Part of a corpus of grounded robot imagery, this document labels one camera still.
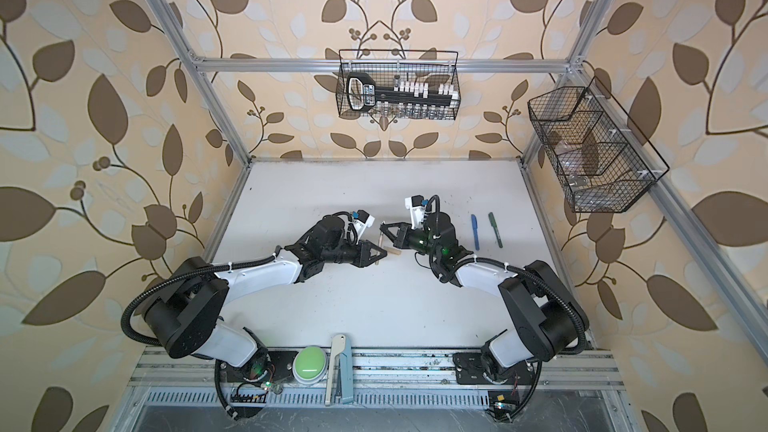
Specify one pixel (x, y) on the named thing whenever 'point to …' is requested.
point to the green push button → (310, 365)
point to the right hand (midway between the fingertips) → (382, 230)
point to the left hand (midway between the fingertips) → (387, 250)
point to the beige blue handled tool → (337, 347)
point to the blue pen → (475, 230)
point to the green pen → (494, 224)
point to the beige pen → (392, 250)
